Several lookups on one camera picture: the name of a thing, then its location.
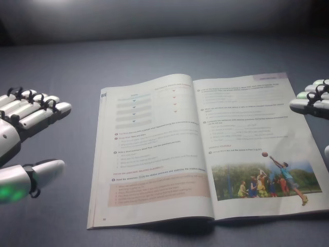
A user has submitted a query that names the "textbook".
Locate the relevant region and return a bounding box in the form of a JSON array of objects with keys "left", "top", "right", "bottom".
[{"left": 86, "top": 72, "right": 325, "bottom": 231}]

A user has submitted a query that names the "grey table cloth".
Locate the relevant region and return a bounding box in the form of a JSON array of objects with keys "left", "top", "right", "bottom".
[{"left": 0, "top": 38, "right": 329, "bottom": 247}]

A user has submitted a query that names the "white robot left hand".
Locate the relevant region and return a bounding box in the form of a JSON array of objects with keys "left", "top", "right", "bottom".
[{"left": 0, "top": 86, "right": 72, "bottom": 205}]

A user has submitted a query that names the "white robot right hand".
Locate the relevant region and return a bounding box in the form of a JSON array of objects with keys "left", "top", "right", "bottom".
[{"left": 289, "top": 79, "right": 329, "bottom": 158}]

